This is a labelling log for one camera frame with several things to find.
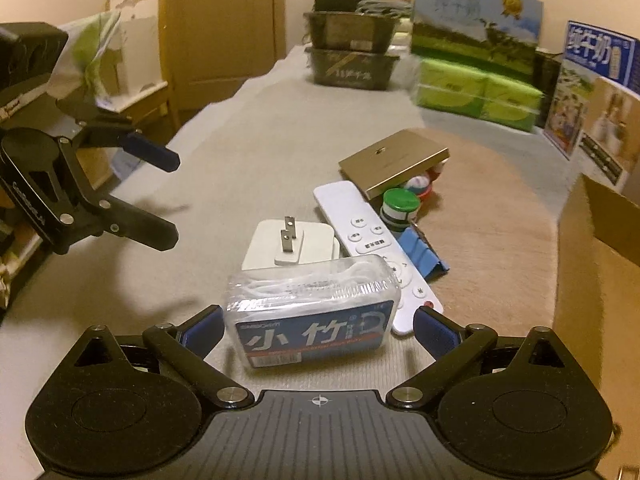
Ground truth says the wooden door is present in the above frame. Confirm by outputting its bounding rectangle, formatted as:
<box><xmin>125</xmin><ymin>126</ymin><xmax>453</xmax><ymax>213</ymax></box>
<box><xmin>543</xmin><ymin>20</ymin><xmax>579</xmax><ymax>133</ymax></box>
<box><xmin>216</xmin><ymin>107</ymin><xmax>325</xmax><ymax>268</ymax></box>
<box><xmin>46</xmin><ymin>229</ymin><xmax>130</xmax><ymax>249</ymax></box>
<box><xmin>152</xmin><ymin>0</ymin><xmax>286</xmax><ymax>111</ymax></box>

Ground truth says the brown fuzzy mat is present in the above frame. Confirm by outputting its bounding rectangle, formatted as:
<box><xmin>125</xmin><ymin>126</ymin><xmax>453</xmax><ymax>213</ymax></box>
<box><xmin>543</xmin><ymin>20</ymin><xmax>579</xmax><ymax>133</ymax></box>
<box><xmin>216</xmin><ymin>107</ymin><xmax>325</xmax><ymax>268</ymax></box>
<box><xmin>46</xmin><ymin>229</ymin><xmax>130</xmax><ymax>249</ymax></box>
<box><xmin>345</xmin><ymin>127</ymin><xmax>558</xmax><ymax>331</ymax></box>

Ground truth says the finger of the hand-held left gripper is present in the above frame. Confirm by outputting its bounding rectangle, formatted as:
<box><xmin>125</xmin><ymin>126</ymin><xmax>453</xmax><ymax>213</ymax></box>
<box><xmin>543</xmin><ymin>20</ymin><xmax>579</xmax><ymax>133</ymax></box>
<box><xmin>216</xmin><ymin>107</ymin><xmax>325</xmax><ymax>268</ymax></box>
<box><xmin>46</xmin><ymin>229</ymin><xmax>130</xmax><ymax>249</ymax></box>
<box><xmin>50</xmin><ymin>139</ymin><xmax>180</xmax><ymax>255</ymax></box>
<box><xmin>56</xmin><ymin>96</ymin><xmax>182</xmax><ymax>174</ymax></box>

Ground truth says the folded grey cloth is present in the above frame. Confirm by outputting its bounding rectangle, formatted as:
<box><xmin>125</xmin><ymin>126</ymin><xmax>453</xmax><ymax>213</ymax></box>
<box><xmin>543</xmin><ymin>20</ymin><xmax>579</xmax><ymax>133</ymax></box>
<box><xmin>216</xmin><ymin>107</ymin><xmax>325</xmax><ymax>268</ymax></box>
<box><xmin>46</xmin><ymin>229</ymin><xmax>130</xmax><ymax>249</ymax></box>
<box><xmin>357</xmin><ymin>0</ymin><xmax>416</xmax><ymax>17</ymax></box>

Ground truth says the small green-capped bottle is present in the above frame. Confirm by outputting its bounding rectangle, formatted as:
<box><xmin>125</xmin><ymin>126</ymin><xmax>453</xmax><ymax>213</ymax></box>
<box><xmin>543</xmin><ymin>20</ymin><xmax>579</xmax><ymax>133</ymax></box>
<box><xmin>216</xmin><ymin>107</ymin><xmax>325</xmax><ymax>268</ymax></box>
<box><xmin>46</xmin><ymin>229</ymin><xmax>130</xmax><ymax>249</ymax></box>
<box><xmin>378</xmin><ymin>188</ymin><xmax>422</xmax><ymax>233</ymax></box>

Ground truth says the blue milk carton box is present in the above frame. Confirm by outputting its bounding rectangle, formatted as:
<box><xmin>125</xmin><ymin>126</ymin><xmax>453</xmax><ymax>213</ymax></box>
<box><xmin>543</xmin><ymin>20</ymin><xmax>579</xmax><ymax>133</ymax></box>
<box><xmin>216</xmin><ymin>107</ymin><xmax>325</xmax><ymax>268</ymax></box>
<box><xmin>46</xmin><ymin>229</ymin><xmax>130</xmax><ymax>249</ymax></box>
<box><xmin>542</xmin><ymin>20</ymin><xmax>640</xmax><ymax>161</ymax></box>

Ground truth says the torn white cardboard box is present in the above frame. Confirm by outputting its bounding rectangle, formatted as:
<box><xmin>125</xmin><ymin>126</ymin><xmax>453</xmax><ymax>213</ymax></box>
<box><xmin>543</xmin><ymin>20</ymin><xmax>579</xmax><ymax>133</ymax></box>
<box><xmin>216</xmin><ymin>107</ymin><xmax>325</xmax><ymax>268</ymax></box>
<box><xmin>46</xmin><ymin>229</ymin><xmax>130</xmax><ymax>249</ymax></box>
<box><xmin>102</xmin><ymin>0</ymin><xmax>168</xmax><ymax>111</ymax></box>

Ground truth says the white TP-LINK box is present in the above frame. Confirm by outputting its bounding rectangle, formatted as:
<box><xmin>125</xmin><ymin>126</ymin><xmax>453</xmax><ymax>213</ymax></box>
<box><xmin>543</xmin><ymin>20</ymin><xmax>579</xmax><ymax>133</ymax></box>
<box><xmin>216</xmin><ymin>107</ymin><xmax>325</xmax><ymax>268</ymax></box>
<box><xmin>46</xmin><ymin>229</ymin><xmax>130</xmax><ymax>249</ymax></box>
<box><xmin>338</xmin><ymin>129</ymin><xmax>450</xmax><ymax>201</ymax></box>

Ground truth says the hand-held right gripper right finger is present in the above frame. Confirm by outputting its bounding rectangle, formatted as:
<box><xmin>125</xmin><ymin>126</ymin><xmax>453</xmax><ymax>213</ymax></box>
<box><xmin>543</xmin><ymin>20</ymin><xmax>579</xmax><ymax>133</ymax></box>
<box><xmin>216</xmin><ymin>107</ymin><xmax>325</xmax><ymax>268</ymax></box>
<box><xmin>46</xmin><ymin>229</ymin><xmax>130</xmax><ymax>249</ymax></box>
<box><xmin>385</xmin><ymin>305</ymin><xmax>571</xmax><ymax>411</ymax></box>

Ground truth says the green meadow milk carton box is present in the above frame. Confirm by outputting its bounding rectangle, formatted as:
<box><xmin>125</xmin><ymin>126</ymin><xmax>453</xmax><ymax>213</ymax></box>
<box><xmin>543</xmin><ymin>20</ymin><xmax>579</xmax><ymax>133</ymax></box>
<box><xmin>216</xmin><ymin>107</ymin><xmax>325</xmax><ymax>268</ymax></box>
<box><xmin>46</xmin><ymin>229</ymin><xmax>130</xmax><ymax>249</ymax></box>
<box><xmin>411</xmin><ymin>0</ymin><xmax>544</xmax><ymax>70</ymax></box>

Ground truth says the white product box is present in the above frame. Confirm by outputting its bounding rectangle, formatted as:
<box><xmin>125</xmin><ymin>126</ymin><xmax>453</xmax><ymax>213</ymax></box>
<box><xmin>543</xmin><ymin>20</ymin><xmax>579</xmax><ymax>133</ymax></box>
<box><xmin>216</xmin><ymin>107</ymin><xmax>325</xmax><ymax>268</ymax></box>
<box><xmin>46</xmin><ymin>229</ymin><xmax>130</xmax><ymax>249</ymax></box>
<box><xmin>577</xmin><ymin>76</ymin><xmax>640</xmax><ymax>196</ymax></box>

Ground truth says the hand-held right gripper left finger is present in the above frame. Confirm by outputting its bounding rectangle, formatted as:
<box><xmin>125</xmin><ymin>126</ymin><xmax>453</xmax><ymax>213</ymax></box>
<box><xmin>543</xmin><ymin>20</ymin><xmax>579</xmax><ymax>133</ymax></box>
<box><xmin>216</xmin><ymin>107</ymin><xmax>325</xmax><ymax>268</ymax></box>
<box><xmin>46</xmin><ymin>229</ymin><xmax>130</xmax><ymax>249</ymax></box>
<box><xmin>72</xmin><ymin>304</ymin><xmax>256</xmax><ymax>409</ymax></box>

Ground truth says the shallow cardboard tray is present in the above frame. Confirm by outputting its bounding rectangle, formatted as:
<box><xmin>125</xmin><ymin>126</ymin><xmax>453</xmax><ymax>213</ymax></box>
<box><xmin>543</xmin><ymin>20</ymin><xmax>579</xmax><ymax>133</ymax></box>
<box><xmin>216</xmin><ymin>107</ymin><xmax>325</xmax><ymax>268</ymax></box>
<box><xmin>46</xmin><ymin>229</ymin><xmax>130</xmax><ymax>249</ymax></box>
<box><xmin>552</xmin><ymin>174</ymin><xmax>640</xmax><ymax>391</ymax></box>

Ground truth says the white power strip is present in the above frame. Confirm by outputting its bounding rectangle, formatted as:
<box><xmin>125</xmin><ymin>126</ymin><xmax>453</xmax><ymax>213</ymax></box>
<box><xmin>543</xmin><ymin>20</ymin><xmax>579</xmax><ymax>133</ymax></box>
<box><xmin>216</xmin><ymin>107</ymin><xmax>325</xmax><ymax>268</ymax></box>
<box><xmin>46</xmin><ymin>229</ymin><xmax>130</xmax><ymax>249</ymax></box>
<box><xmin>313</xmin><ymin>181</ymin><xmax>444</xmax><ymax>337</ymax></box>

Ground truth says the green and white plastic bag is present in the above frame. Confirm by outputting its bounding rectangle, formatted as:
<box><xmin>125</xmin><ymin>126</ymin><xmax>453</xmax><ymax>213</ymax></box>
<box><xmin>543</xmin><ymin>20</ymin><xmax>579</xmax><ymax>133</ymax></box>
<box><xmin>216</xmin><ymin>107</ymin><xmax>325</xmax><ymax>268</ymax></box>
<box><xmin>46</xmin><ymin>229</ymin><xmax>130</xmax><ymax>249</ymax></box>
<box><xmin>50</xmin><ymin>10</ymin><xmax>123</xmax><ymax>107</ymax></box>

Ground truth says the blue binder clip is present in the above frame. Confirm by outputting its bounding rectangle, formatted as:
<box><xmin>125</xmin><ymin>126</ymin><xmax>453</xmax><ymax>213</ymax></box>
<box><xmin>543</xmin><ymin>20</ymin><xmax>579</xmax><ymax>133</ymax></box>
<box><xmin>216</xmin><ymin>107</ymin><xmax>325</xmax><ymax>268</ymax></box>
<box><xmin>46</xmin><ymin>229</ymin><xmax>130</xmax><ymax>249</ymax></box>
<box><xmin>397</xmin><ymin>225</ymin><xmax>449</xmax><ymax>281</ymax></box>

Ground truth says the tissue packet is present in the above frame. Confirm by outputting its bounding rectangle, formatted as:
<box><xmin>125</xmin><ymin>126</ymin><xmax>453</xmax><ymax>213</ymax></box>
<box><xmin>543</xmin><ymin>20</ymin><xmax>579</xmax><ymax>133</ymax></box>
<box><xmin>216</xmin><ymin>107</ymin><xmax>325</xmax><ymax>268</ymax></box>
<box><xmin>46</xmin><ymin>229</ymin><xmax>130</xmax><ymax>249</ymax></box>
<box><xmin>222</xmin><ymin>254</ymin><xmax>402</xmax><ymax>372</ymax></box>

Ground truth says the white power adapter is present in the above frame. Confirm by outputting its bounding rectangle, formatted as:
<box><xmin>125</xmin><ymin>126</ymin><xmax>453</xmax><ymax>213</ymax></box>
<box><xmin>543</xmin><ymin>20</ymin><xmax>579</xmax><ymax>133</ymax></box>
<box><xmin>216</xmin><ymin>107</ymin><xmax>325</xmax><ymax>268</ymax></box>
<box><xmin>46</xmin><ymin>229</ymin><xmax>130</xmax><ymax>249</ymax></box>
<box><xmin>241</xmin><ymin>216</ymin><xmax>341</xmax><ymax>272</ymax></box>

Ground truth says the dark printed storage box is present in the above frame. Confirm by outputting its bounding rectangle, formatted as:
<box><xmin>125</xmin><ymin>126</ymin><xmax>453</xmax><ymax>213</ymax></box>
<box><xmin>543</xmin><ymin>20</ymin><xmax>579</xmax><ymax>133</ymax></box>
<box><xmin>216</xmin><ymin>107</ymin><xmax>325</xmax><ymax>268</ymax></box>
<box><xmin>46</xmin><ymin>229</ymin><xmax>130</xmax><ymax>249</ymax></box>
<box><xmin>303</xmin><ymin>46</ymin><xmax>401</xmax><ymax>92</ymax></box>
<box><xmin>303</xmin><ymin>10</ymin><xmax>401</xmax><ymax>55</ymax></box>

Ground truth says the green tissue multipack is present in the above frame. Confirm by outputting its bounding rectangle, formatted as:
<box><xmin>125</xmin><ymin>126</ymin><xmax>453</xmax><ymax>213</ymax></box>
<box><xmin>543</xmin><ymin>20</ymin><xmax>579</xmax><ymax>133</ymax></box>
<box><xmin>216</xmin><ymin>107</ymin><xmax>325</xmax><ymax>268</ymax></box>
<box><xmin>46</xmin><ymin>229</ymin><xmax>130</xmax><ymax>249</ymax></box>
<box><xmin>412</xmin><ymin>57</ymin><xmax>544</xmax><ymax>133</ymax></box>

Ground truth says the colourful toy figurine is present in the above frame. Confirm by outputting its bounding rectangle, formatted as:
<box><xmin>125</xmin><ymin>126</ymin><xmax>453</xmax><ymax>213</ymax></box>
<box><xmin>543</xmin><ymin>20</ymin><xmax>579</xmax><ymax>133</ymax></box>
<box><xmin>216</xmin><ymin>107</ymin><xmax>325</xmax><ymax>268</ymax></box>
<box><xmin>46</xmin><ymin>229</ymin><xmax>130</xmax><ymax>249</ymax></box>
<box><xmin>400</xmin><ymin>157</ymin><xmax>448</xmax><ymax>201</ymax></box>

